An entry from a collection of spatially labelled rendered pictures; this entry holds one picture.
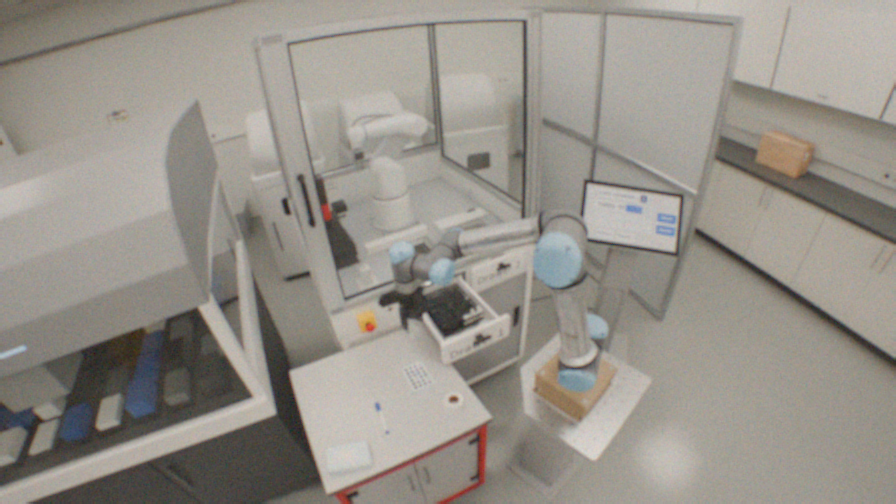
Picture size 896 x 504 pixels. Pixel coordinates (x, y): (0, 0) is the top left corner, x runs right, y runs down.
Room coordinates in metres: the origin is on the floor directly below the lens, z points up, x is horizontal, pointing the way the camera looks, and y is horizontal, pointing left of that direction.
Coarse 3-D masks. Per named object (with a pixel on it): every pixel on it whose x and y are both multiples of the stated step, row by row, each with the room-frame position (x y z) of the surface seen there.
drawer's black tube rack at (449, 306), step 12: (444, 288) 1.28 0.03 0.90; (456, 288) 1.27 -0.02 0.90; (432, 300) 1.21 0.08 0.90; (444, 300) 1.20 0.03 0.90; (456, 300) 1.23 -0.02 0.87; (468, 300) 1.19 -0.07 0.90; (432, 312) 1.13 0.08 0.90; (444, 312) 1.13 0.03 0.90; (456, 312) 1.12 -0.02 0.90; (468, 312) 1.12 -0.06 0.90; (444, 324) 1.06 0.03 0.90; (468, 324) 1.08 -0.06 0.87
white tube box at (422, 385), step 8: (408, 368) 0.93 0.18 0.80; (416, 368) 0.93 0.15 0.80; (424, 368) 0.92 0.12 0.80; (408, 376) 0.89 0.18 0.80; (424, 376) 0.89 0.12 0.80; (408, 384) 0.88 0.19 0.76; (416, 384) 0.85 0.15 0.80; (424, 384) 0.86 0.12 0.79; (432, 384) 0.85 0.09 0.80; (416, 392) 0.82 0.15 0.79; (424, 392) 0.83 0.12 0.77
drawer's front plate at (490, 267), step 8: (504, 256) 1.43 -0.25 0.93; (512, 256) 1.44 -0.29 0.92; (520, 256) 1.46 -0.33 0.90; (488, 264) 1.38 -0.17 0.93; (496, 264) 1.40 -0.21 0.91; (512, 264) 1.44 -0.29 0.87; (520, 264) 1.46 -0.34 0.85; (472, 272) 1.35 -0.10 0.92; (480, 272) 1.36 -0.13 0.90; (488, 272) 1.38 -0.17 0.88; (496, 272) 1.40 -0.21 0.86; (504, 272) 1.42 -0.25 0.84; (512, 272) 1.44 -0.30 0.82; (472, 280) 1.35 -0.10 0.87; (480, 280) 1.36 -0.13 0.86; (488, 280) 1.38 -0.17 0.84; (472, 288) 1.35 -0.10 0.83
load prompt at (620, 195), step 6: (600, 192) 1.58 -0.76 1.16; (606, 192) 1.57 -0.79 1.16; (612, 192) 1.57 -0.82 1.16; (618, 192) 1.56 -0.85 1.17; (624, 192) 1.55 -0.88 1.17; (630, 192) 1.54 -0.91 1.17; (612, 198) 1.55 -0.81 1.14; (618, 198) 1.54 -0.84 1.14; (624, 198) 1.53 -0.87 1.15; (630, 198) 1.52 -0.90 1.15; (636, 198) 1.51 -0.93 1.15; (642, 198) 1.50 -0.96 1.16; (648, 198) 1.49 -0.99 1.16; (654, 198) 1.48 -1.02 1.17; (648, 204) 1.48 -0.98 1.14; (654, 204) 1.47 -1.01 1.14
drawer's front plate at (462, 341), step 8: (496, 320) 1.03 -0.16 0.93; (504, 320) 1.04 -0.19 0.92; (480, 328) 0.99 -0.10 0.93; (488, 328) 1.00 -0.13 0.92; (496, 328) 1.02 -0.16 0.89; (504, 328) 1.04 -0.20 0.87; (464, 336) 0.96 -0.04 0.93; (472, 336) 0.97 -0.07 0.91; (496, 336) 1.02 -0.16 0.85; (504, 336) 1.04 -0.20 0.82; (448, 344) 0.93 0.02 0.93; (456, 344) 0.94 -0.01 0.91; (464, 344) 0.96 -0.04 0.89; (472, 344) 0.97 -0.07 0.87; (480, 344) 0.99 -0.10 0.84; (488, 344) 1.00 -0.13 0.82; (448, 352) 0.93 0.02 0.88; (456, 352) 0.94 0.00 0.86; (464, 352) 0.96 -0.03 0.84; (448, 360) 0.93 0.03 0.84
